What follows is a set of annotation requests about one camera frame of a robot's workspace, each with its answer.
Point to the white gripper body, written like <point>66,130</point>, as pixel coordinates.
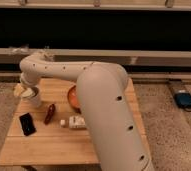
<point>30,89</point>

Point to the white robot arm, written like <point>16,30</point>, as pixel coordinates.
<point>100,90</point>

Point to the red brown chili toy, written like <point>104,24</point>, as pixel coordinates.
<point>50,113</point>

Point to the black smartphone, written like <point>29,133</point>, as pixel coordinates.
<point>27,124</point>

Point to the orange bowl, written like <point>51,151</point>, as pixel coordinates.
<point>72,98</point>

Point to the wooden table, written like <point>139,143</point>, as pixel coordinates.
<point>50,144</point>

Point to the white lotion bottle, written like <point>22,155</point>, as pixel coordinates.
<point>73,122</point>

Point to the blue device on floor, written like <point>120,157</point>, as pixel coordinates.
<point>183,100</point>

